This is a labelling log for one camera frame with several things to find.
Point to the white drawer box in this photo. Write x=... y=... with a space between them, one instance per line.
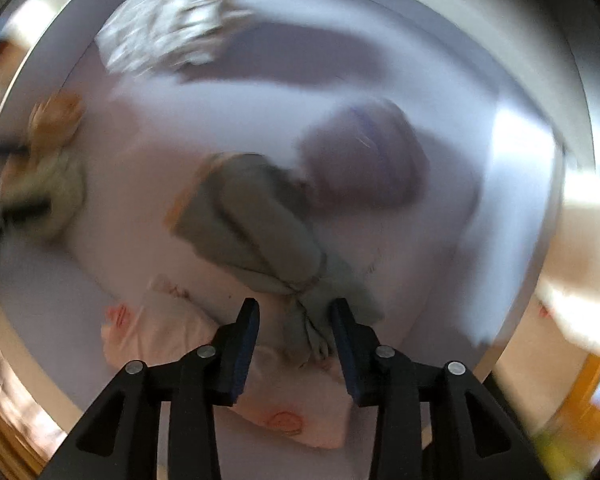
x=493 y=95

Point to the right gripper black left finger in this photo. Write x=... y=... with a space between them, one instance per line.
x=117 y=436

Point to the pale pink printed cloth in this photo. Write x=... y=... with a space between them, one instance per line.
x=309 y=405

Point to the beige olive sock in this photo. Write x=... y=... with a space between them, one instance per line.
x=57 y=180

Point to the lilac grey sock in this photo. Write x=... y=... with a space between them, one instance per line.
x=365 y=155

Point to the grey green sock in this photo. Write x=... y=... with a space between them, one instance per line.
x=244 y=215

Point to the orange tan soft toy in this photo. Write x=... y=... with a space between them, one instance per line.
x=54 y=122

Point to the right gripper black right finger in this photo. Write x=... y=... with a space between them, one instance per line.
x=432 y=422

